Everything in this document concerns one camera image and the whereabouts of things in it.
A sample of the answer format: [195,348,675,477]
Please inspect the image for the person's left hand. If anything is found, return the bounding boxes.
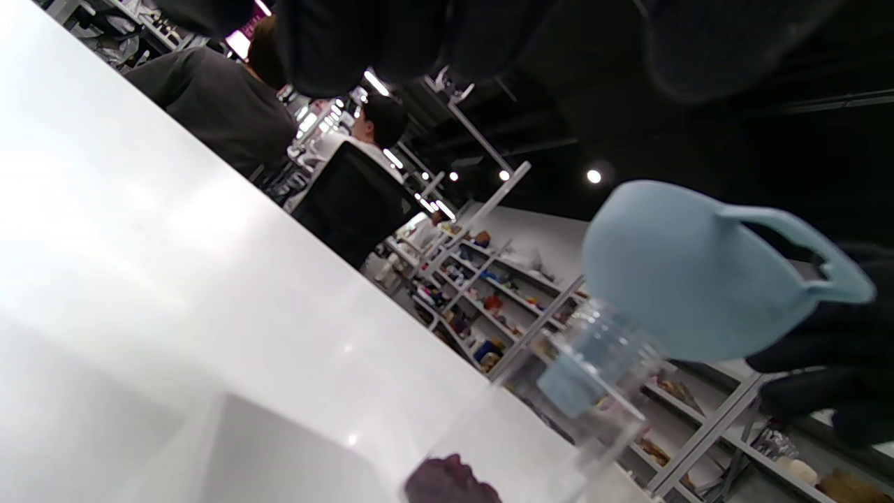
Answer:
[157,0,894,448]

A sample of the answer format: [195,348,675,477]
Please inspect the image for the blue funnel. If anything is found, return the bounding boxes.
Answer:
[538,180,876,418]

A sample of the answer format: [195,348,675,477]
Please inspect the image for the clear coffee jar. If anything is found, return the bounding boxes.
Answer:
[405,300,664,503]

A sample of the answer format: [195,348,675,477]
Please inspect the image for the white jar lid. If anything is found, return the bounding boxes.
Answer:
[119,388,420,503]

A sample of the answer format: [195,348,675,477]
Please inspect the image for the dark red beans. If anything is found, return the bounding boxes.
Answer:
[405,454,502,503]

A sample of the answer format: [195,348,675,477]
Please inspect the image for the black office chair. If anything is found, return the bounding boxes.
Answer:
[292,142,420,270]

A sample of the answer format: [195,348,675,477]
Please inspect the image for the white metal shelving unit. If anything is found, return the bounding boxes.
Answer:
[377,161,894,503]

